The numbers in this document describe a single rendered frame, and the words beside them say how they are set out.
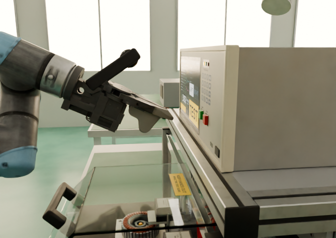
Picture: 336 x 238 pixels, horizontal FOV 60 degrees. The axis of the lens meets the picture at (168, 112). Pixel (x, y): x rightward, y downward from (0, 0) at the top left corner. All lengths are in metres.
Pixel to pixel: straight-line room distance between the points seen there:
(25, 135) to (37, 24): 4.94
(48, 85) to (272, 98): 0.39
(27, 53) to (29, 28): 4.96
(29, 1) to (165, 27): 2.27
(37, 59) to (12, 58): 0.04
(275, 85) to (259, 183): 0.15
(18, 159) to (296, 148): 0.48
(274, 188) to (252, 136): 0.09
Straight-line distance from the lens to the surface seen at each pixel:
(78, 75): 0.56
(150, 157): 1.61
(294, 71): 0.51
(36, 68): 0.57
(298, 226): 0.45
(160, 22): 5.31
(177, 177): 0.59
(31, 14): 5.55
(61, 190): 0.58
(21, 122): 0.61
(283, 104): 0.50
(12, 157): 0.58
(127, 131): 2.19
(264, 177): 0.50
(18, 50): 0.58
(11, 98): 0.64
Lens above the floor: 1.31
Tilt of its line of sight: 11 degrees down
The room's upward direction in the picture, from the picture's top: straight up
